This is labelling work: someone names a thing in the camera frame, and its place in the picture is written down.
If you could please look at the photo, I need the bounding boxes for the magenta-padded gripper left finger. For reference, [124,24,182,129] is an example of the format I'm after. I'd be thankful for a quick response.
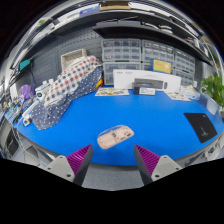
[44,144,94,187]

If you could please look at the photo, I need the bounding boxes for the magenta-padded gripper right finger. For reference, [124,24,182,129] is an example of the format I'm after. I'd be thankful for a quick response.
[133,144,183,186]

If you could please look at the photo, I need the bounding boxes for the transparent pink computer mouse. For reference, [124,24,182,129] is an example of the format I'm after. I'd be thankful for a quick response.
[96,124,135,150]

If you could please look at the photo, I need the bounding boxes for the black mouse pad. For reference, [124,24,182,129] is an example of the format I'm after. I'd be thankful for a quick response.
[183,112,218,144]

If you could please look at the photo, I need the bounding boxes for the navy polka dot cloth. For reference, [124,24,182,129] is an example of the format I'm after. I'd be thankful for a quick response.
[30,66,104,131]

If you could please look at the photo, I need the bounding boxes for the colourful sticker sheet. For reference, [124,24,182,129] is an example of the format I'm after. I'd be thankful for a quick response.
[164,91,192,102]
[94,87,130,97]

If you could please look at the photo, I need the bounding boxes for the white and blue tissue box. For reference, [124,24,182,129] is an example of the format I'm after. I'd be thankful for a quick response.
[181,84,202,101]

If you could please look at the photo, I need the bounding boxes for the small black box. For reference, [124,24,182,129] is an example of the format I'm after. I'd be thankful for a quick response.
[132,82,157,96]

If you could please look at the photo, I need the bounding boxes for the purple crumpled bag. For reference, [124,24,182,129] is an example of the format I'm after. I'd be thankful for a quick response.
[18,84,35,104]

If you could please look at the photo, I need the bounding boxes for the red blue checkered cloth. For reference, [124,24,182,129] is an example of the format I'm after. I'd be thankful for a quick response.
[43,55,103,108]

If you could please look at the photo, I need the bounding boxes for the yellow and red packet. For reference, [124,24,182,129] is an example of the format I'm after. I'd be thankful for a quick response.
[95,78,104,90]

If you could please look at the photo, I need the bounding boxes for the green plant in white pot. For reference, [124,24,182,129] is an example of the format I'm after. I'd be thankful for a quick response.
[200,74,224,113]

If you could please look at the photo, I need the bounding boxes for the long white keyboard box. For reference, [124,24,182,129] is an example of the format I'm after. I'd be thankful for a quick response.
[112,69,183,94]

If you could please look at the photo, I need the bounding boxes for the yellow and blue box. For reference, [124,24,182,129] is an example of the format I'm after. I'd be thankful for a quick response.
[150,58,173,75]

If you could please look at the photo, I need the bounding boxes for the teal hanging tool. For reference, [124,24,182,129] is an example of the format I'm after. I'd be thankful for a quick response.
[18,59,31,71]

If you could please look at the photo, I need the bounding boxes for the white woven basket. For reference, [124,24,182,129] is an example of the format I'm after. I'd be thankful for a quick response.
[60,48,88,72]

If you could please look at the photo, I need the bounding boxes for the black wall shelf unit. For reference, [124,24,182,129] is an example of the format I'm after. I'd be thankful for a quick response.
[9,0,219,68]

